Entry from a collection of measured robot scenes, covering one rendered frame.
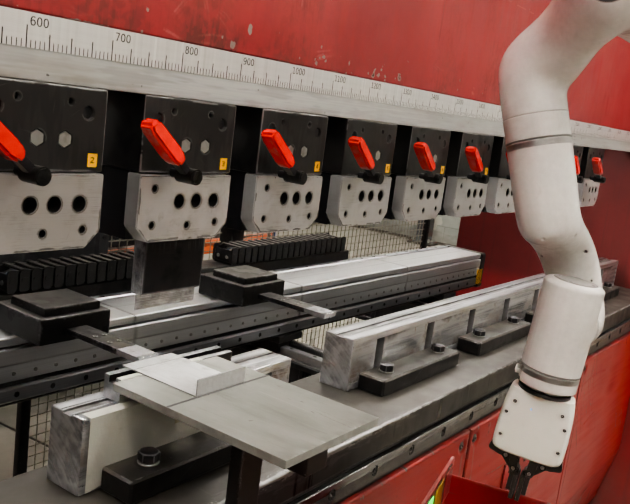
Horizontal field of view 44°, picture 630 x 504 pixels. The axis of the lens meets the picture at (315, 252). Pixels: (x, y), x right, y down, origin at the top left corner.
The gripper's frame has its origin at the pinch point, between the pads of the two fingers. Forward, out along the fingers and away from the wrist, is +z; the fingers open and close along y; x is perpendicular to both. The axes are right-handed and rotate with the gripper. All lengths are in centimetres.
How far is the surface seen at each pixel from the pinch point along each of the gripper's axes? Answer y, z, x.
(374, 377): -28.0, -3.5, 13.3
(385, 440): -21.1, 1.8, 2.2
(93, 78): -49, -47, -47
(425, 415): -18.1, 0.7, 15.2
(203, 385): -36, -14, -36
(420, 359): -24.0, -3.8, 29.8
